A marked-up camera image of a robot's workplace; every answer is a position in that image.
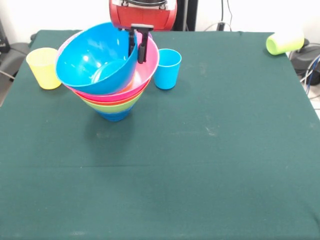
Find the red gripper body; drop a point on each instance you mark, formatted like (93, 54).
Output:
(142, 16)

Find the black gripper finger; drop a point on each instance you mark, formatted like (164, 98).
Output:
(143, 50)
(131, 42)

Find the large pink bowl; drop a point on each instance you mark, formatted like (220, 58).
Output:
(147, 67)

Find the large light blue bowl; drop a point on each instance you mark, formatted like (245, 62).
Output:
(95, 57)

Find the small orange bowl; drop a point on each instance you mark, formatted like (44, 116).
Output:
(128, 86)

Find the large orange bowl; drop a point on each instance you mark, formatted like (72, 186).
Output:
(120, 100)

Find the green bowl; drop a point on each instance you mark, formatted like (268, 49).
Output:
(112, 108)

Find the light blue cup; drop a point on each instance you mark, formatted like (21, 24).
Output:
(166, 75)

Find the small dark blue bowl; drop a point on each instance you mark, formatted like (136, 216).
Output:
(115, 116)

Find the black power plug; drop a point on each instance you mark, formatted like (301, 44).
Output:
(221, 25)

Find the yellow cup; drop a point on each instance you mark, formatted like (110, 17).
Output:
(42, 72)

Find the grey chair base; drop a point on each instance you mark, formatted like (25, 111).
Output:
(307, 57)
(12, 57)

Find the light green cup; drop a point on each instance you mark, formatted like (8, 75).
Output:
(287, 40)

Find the dark green table cloth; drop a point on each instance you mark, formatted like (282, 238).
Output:
(150, 200)

